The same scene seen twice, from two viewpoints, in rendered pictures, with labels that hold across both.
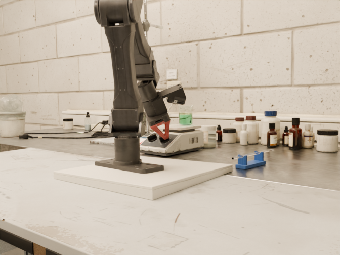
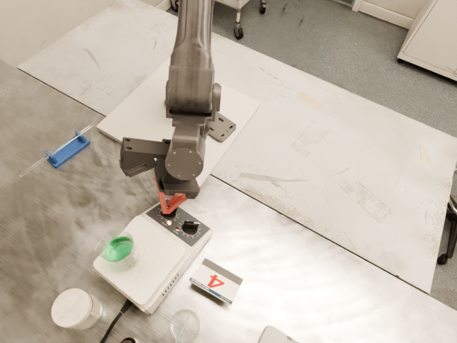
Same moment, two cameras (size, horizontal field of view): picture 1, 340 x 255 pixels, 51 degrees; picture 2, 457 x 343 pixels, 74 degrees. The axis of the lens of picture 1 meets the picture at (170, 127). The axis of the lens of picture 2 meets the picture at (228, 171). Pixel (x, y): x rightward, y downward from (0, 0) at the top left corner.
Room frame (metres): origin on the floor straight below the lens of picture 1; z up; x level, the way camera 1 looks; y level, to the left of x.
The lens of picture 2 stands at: (1.43, 0.06, 1.53)
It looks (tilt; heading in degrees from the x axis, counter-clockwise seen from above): 58 degrees down; 165
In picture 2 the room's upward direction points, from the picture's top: 8 degrees clockwise
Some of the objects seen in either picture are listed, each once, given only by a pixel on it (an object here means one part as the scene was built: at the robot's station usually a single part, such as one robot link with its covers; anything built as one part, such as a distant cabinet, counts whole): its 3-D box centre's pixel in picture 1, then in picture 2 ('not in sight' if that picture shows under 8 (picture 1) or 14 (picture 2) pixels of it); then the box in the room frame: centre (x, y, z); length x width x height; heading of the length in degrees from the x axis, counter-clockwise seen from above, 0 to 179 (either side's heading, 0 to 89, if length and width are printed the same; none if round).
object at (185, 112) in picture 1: (186, 115); (119, 251); (1.26, -0.06, 1.02); 0.06 x 0.05 x 0.08; 106
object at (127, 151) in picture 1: (127, 151); (199, 105); (0.88, 0.11, 0.96); 0.20 x 0.07 x 0.08; 45
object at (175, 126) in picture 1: (178, 126); (140, 257); (1.26, -0.03, 0.98); 0.12 x 0.12 x 0.01; 48
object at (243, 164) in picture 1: (251, 159); (66, 148); (0.96, -0.22, 0.92); 0.10 x 0.03 x 0.04; 134
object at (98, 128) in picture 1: (118, 128); not in sight; (1.95, 0.28, 0.92); 0.40 x 0.06 x 0.04; 52
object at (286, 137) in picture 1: (286, 135); not in sight; (1.34, -0.44, 0.94); 0.03 x 0.03 x 0.07
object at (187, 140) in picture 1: (174, 139); (154, 252); (1.24, -0.01, 0.94); 0.22 x 0.13 x 0.08; 138
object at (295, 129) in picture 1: (295, 133); not in sight; (1.26, -0.44, 0.95); 0.04 x 0.04 x 0.11
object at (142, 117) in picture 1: (126, 125); not in sight; (0.89, 0.11, 1.02); 0.09 x 0.06 x 0.06; 81
